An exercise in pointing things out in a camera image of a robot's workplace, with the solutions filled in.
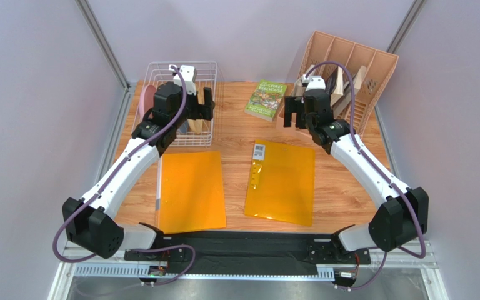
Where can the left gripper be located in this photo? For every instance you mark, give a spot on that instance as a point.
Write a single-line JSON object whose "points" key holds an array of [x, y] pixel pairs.
{"points": [[202, 111]]}

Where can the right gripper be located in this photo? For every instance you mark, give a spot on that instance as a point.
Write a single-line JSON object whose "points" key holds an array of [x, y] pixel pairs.
{"points": [[298, 110]]}

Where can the pink plate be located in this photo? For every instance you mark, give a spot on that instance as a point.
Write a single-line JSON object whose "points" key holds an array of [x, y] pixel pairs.
{"points": [[146, 100]]}

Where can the cream yellow plate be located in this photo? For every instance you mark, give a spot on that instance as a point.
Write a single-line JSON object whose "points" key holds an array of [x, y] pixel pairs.
{"points": [[195, 126]]}

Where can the blue plate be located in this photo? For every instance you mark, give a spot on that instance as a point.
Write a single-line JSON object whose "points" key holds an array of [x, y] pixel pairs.
{"points": [[183, 128]]}

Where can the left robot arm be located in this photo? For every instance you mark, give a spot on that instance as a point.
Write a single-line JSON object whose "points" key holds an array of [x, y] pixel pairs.
{"points": [[89, 221]]}

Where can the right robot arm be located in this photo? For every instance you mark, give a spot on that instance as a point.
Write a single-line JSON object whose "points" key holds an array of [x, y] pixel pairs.
{"points": [[402, 212]]}

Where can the beige book in organizer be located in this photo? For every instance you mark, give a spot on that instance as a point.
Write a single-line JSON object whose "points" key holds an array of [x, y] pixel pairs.
{"points": [[298, 89]]}

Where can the green treehouse book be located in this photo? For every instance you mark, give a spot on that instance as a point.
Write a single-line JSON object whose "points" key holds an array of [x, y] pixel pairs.
{"points": [[266, 100]]}

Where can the black book in organizer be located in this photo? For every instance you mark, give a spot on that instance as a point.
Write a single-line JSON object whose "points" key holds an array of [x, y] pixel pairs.
{"points": [[333, 81]]}

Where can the tan book in organizer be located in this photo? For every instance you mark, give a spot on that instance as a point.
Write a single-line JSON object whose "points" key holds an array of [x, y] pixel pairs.
{"points": [[342, 101]]}

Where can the left orange folder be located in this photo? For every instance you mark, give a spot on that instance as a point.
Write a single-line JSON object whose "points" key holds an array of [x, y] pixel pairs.
{"points": [[191, 193]]}

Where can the orange folder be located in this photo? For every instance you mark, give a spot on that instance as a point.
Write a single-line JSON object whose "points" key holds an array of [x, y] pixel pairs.
{"points": [[281, 183], [191, 193]]}

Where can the right orange folder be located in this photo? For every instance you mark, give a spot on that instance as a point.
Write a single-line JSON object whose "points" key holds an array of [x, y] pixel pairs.
{"points": [[281, 183]]}

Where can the pink file organizer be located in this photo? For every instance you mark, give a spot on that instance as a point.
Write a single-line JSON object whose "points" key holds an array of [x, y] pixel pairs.
{"points": [[379, 65]]}

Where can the white wire dish rack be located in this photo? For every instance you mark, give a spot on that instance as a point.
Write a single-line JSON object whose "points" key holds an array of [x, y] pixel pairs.
{"points": [[159, 73]]}

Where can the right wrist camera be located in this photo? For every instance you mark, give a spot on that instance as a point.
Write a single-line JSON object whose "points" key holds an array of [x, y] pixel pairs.
{"points": [[313, 82]]}

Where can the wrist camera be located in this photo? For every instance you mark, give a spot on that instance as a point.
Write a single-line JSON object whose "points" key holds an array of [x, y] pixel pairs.
{"points": [[313, 82], [185, 78]]}

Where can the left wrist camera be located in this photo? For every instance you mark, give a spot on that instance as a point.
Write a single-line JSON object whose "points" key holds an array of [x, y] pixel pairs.
{"points": [[185, 78]]}

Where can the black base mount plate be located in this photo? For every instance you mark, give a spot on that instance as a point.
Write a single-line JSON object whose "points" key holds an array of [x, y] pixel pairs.
{"points": [[247, 253]]}

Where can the aluminium frame rail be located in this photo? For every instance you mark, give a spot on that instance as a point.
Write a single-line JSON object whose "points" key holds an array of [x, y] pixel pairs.
{"points": [[98, 33]]}

